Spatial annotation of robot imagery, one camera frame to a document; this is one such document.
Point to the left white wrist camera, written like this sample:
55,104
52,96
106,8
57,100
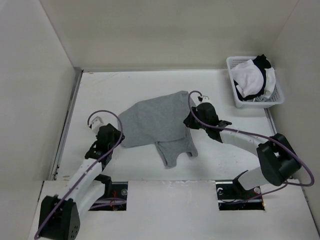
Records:
96,123

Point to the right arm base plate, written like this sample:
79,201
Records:
234,198

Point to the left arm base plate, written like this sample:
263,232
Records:
114,199

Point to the white tank top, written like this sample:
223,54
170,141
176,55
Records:
248,78

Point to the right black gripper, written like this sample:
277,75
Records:
189,122

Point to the black tank top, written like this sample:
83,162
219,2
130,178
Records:
261,62

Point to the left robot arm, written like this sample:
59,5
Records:
60,215

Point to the grey tank top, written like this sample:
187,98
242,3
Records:
159,121

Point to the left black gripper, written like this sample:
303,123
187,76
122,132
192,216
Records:
117,135

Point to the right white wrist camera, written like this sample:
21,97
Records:
204,99

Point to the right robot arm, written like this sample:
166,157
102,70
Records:
277,160

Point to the metal table edge rail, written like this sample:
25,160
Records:
66,124

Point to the white plastic basket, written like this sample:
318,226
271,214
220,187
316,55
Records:
277,97

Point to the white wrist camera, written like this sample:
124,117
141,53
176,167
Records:
96,123
204,99

